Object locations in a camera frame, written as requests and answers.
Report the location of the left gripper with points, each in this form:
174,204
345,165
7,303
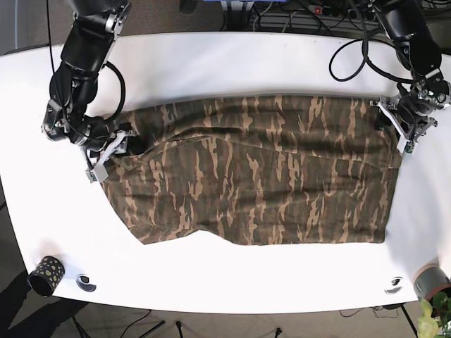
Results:
402,114

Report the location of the grey plant pot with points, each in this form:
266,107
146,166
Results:
429,280

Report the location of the left metal table grommet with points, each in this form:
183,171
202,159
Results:
84,283

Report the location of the metal table grommet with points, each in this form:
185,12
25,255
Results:
394,285
84,283

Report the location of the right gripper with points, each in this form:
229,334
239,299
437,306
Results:
97,151

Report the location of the camouflage T-shirt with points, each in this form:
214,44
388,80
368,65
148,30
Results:
257,170

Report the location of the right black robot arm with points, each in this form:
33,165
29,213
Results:
74,85

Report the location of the right metal table grommet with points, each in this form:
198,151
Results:
394,285

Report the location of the black floral cup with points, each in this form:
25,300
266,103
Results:
45,278

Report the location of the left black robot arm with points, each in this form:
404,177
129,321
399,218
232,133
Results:
416,50

